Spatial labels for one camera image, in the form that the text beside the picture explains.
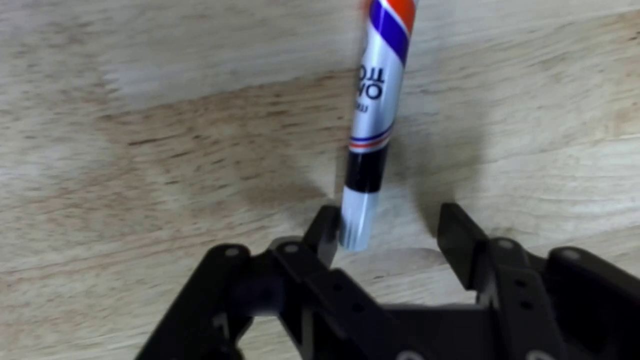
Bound black silver marker pen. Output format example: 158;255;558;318
337;0;419;253

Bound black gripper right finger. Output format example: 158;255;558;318
434;201;640;360

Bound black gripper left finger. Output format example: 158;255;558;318
136;204;427;360

